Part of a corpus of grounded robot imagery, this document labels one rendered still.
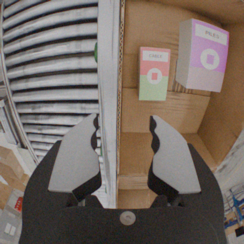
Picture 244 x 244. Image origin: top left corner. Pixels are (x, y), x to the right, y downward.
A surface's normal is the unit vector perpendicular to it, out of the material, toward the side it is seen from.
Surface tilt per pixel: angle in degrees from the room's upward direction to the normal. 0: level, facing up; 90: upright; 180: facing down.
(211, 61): 0
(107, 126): 0
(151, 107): 1
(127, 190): 89
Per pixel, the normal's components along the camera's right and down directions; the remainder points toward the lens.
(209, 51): -0.01, 0.55
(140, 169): 0.04, -0.84
